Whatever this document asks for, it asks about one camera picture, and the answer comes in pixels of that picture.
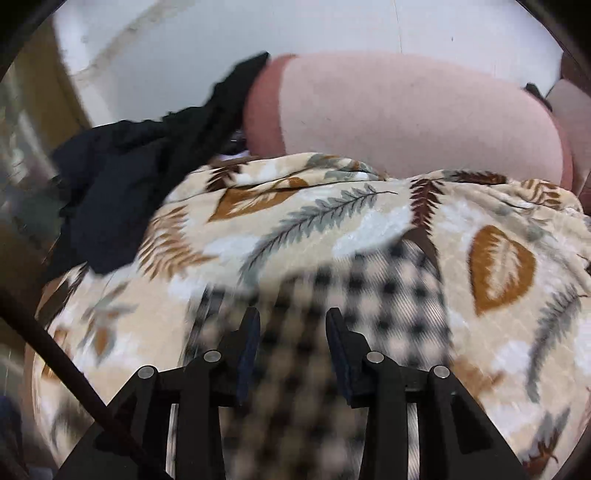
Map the black strap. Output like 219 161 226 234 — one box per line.
0 285 115 430

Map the pink pillow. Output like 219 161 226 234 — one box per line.
243 52 573 188

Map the wooden glass door wardrobe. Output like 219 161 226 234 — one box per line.
0 22 93 351

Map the black cream checkered garment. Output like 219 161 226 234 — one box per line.
184 228 450 479

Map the leaf pattern fleece blanket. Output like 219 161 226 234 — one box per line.
37 153 590 479

